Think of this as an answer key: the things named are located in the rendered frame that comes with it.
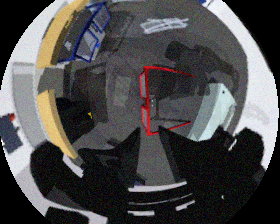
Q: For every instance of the long white flat panel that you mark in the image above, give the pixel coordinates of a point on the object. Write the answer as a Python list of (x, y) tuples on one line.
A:
[(48, 78)]

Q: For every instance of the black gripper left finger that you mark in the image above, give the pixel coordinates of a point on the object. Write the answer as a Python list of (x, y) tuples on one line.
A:
[(122, 158)]

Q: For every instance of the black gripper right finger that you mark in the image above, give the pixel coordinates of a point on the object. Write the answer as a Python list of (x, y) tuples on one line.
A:
[(182, 153)]

